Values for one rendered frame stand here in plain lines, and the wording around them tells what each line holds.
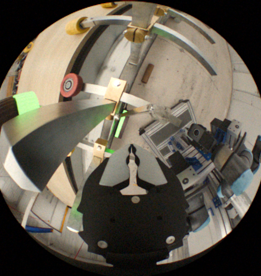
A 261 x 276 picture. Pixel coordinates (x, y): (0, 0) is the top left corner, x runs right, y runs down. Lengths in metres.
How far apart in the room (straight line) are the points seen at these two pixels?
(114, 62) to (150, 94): 0.75
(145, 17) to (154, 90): 1.06
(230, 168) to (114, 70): 0.65
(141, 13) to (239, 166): 0.38
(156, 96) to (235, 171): 1.14
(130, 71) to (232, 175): 0.54
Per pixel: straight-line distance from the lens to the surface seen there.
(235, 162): 0.27
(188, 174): 0.45
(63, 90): 0.30
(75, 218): 0.27
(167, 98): 1.25
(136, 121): 1.16
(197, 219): 0.55
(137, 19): 0.24
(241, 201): 0.45
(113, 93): 0.25
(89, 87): 0.29
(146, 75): 1.12
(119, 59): 0.58
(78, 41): 0.38
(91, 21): 0.35
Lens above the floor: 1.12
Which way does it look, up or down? 63 degrees down
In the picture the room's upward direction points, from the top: 179 degrees clockwise
